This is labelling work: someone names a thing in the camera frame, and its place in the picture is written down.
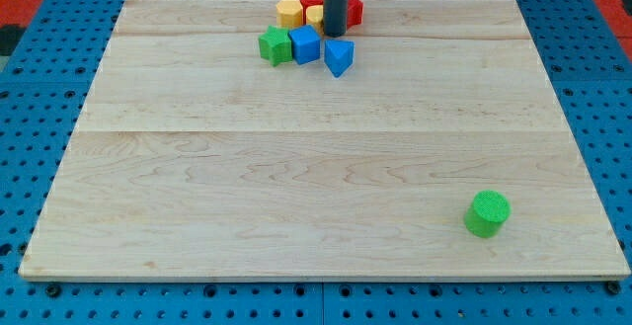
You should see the small yellow block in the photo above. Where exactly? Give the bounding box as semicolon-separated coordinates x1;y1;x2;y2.
305;5;324;37

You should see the red star block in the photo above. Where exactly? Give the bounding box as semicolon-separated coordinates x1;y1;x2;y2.
347;0;363;29

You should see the green star block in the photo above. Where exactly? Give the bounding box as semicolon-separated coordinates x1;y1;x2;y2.
258;26;293;66

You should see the blue triangle block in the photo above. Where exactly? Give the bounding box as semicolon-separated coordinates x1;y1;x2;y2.
324;40;355;78

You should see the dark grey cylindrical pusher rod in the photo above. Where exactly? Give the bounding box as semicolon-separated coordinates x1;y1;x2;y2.
323;0;348;38

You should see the blue cube block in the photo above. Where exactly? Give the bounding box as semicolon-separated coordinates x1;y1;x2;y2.
288;25;321;65

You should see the light wooden board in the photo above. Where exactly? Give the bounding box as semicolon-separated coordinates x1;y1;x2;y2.
19;0;630;283

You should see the yellow hexagon block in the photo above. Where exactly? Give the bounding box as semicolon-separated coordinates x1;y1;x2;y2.
276;0;304;30

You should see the green cylinder block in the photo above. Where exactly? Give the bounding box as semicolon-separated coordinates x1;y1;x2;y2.
463;190;512;238

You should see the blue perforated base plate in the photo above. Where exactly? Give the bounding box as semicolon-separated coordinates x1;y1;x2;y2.
1;0;631;324

